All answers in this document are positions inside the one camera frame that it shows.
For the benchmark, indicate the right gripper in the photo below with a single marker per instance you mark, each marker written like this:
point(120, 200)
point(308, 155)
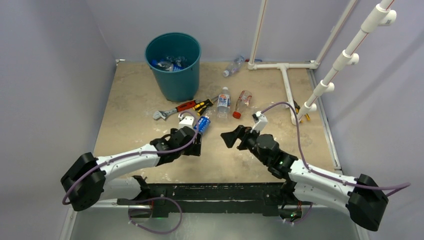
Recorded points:
point(230, 137)

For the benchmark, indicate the red-handled adjustable wrench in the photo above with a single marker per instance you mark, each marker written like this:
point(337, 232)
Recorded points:
point(182, 107)

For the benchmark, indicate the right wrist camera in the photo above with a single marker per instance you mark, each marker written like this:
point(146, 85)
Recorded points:
point(260, 121)

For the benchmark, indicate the teal plastic bin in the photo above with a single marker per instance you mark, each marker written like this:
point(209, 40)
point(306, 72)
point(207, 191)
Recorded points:
point(178, 86)

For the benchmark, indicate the clear bottle by back wall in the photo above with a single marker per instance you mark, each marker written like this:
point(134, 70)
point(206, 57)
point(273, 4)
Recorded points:
point(234, 66)

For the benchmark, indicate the clear bottle near pipe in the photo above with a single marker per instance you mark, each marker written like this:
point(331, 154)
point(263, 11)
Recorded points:
point(275, 107)

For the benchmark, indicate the yellow tool by pipe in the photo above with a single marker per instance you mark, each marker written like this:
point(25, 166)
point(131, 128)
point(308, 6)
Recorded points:
point(299, 111)

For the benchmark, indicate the yellow black handled screwdriver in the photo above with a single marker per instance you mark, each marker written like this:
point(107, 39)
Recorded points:
point(201, 107)

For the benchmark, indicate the red-cap clear bottle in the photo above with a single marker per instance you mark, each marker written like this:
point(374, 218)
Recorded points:
point(242, 103)

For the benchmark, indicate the small Pepsi bottle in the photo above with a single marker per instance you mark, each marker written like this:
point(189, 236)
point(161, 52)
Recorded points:
point(204, 121)
point(164, 65)

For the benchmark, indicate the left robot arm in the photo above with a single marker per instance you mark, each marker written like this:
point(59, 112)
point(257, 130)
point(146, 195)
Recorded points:
point(92, 179)

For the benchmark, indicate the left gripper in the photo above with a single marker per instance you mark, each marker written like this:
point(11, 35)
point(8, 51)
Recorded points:
point(194, 150)

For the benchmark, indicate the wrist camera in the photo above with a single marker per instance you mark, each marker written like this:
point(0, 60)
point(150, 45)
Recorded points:
point(186, 121)
point(260, 121)

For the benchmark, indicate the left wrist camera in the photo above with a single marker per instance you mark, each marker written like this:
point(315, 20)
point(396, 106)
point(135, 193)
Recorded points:
point(186, 121)

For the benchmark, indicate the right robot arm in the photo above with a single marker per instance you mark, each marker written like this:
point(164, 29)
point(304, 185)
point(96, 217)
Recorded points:
point(358, 197)

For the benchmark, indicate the white-label clear bottle white cap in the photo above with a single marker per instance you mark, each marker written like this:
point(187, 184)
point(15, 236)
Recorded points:
point(223, 103)

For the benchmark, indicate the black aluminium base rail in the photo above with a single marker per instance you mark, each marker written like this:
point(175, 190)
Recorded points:
point(223, 198)

